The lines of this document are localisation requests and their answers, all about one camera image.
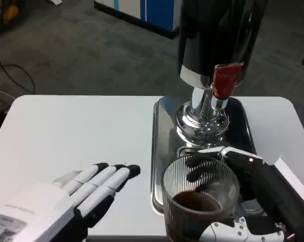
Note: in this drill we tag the black drink dispenser steel base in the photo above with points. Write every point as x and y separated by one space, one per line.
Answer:
214 30

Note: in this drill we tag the blue white cabinet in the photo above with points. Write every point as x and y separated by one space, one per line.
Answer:
154 11

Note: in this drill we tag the white paper sheet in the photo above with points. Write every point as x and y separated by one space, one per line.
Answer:
57 2

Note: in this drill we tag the orange yellow clutter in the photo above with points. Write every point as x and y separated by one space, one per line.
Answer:
5 12

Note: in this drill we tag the steel drip tray grid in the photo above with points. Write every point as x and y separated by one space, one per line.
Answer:
185 150

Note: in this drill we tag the steel serving tray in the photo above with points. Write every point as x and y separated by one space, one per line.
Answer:
161 151

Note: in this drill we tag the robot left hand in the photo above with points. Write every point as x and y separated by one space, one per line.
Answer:
40 209

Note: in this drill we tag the clear ribbed glass cup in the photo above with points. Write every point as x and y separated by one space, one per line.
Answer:
179 219

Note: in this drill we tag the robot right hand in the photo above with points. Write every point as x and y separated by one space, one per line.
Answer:
262 191

